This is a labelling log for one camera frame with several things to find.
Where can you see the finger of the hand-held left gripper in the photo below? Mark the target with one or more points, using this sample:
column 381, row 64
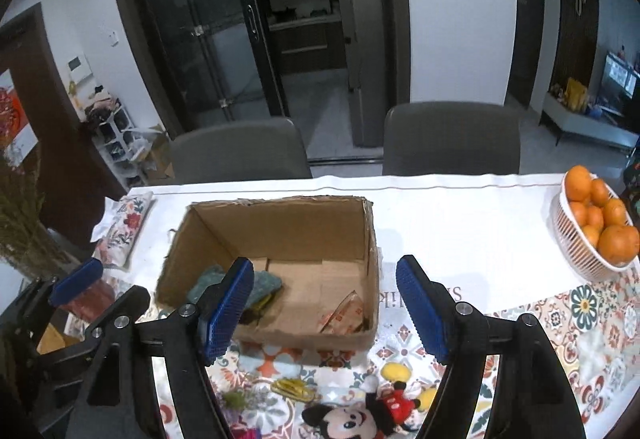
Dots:
column 132, row 301
column 75, row 280

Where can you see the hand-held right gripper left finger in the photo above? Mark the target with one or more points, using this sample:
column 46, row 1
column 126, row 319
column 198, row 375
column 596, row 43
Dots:
column 227, row 314

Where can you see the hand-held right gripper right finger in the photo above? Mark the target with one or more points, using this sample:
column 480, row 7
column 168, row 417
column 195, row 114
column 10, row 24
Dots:
column 425, row 314

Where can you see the small green purple toy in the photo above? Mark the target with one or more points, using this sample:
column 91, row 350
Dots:
column 235, row 401

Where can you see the brown cardboard box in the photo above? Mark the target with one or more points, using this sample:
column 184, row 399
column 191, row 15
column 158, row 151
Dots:
column 300, row 229

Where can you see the black red mouse plush toy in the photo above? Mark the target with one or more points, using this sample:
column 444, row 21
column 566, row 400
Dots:
column 345, row 421

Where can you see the glass vase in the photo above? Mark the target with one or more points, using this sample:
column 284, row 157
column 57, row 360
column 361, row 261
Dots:
column 92, row 301

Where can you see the green cloth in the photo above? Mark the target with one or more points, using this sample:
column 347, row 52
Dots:
column 267, row 283

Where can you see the floral tissue pouch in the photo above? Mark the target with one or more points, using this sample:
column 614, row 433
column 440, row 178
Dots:
column 127, row 224

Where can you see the clear plastic packet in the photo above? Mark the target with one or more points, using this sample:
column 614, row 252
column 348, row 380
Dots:
column 345, row 314

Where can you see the dried flower bouquet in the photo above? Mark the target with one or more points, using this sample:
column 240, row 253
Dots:
column 20, row 219

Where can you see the brown carton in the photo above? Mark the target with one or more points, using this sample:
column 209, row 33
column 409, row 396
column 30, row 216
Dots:
column 160, row 159

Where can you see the white shoe rack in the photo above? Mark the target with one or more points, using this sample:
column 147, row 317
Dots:
column 117, row 134

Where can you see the grey dining chair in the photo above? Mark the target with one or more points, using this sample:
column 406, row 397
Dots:
column 450, row 139
column 240, row 154

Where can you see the white plastic basket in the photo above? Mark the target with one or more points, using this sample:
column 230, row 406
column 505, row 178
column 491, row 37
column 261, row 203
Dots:
column 575, row 244

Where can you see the pile of oranges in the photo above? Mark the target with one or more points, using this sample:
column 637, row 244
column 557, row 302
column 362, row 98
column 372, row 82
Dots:
column 617, row 244

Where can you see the white intercom panel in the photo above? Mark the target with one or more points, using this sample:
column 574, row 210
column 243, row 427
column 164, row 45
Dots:
column 78, row 65

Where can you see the white television cabinet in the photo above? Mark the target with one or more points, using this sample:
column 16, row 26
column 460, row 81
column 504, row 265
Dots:
column 590, row 129

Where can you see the yellow packet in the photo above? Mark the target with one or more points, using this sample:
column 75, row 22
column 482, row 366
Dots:
column 576, row 94

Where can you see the grey refrigerator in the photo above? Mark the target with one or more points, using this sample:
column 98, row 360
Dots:
column 367, row 44

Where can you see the dark kitchen cabinet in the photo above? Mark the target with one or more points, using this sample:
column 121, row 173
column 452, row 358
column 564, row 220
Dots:
column 300, row 44

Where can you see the dark glass sliding door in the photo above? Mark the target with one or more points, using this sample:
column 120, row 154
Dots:
column 200, row 19

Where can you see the television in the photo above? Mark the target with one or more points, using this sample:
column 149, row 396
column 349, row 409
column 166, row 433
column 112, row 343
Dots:
column 620, row 76

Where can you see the dark interior door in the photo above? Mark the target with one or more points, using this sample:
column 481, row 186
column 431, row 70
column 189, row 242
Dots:
column 527, row 19

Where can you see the dark wooden double door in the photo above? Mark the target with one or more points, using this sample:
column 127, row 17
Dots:
column 575, row 9

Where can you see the red wall poster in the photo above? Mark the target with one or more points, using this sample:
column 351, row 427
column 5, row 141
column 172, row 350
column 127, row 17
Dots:
column 15, row 114

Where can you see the white light switch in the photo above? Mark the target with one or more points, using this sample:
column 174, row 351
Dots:
column 113, row 38

